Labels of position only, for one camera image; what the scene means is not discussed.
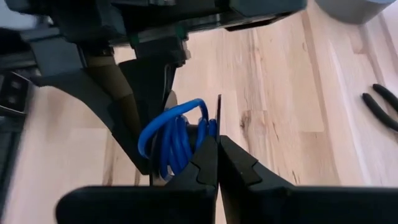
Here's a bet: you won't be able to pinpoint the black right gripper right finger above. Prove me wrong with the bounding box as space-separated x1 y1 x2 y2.
218 135 398 224

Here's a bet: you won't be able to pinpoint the grey duct tape roll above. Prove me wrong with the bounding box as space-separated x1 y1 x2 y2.
313 0 397 25

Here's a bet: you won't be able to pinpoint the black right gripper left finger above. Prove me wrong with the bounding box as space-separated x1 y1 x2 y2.
55 135 220 224

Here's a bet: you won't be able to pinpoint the blue network cable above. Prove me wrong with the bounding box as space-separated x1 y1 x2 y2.
137 98 218 182

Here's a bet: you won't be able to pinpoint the black-handled pliers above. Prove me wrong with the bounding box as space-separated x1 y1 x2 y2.
361 83 398 132

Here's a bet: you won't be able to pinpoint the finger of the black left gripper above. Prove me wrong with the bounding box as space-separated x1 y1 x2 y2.
119 58 177 128
30 67 152 175

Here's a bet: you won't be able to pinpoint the black cable spool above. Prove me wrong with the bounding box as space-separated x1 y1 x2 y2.
148 90 223 187

